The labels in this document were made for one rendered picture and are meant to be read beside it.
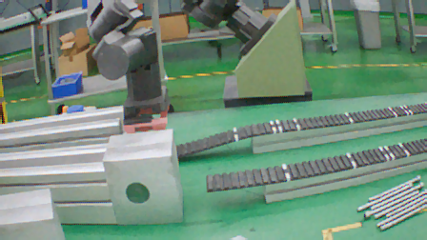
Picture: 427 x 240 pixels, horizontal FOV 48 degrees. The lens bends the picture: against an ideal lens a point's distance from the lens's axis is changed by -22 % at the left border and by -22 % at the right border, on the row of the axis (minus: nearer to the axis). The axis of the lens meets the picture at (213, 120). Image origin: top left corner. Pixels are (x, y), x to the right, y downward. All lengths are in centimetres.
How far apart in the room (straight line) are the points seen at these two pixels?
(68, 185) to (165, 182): 14
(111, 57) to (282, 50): 49
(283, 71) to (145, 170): 58
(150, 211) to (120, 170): 7
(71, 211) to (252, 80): 62
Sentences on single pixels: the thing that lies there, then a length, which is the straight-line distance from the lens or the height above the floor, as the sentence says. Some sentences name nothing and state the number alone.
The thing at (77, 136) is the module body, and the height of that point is 85.
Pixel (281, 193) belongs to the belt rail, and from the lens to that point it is 76.
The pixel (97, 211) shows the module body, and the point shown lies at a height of 80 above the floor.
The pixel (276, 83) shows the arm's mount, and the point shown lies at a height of 81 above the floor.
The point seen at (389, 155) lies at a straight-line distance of 80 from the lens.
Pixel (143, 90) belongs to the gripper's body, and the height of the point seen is 90.
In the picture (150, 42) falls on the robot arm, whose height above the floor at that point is 98.
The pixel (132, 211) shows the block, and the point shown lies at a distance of 74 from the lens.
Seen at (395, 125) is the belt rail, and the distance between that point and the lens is 100.
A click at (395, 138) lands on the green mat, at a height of 78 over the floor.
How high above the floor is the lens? 112
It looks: 17 degrees down
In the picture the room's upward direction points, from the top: 7 degrees counter-clockwise
